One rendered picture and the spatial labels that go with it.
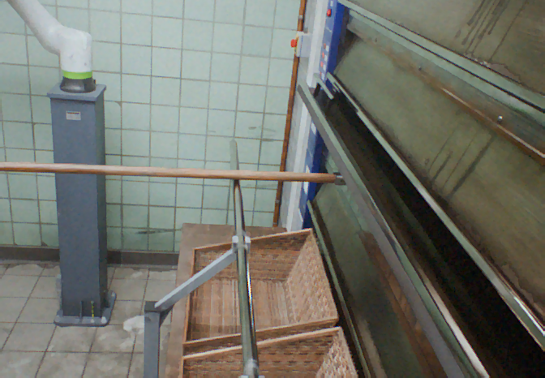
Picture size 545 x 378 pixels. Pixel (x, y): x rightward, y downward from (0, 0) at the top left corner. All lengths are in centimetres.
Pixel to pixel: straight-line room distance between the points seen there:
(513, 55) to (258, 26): 204
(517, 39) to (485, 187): 24
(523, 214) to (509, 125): 14
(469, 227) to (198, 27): 210
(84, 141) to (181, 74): 68
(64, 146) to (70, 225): 40
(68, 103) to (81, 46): 25
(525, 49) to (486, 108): 14
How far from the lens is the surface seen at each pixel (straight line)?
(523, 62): 87
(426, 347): 117
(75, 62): 240
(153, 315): 149
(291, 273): 220
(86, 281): 282
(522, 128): 88
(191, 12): 280
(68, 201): 261
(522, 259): 84
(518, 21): 94
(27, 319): 304
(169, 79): 287
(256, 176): 167
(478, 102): 100
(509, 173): 93
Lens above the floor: 187
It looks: 23 degrees down
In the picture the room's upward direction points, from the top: 7 degrees clockwise
